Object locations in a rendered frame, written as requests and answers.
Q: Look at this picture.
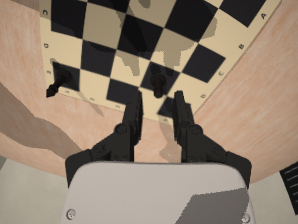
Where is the black pawn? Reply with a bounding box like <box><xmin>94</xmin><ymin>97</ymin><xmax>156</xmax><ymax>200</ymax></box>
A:
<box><xmin>150</xmin><ymin>73</ymin><xmax>166</xmax><ymax>99</ymax></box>

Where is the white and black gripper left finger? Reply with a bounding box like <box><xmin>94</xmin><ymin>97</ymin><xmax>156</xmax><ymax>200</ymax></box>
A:
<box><xmin>65</xmin><ymin>90</ymin><xmax>143</xmax><ymax>188</ymax></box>

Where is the black bishop chess piece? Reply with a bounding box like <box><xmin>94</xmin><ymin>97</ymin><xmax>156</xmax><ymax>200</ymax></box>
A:
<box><xmin>46</xmin><ymin>68</ymin><xmax>72</xmax><ymax>98</ymax></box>

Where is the chessboard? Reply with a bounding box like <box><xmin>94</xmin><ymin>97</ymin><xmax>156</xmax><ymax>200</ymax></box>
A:
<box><xmin>39</xmin><ymin>0</ymin><xmax>281</xmax><ymax>125</ymax></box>

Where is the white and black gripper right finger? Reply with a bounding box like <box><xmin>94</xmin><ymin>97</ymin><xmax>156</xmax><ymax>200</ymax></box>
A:
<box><xmin>172</xmin><ymin>90</ymin><xmax>252</xmax><ymax>190</ymax></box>

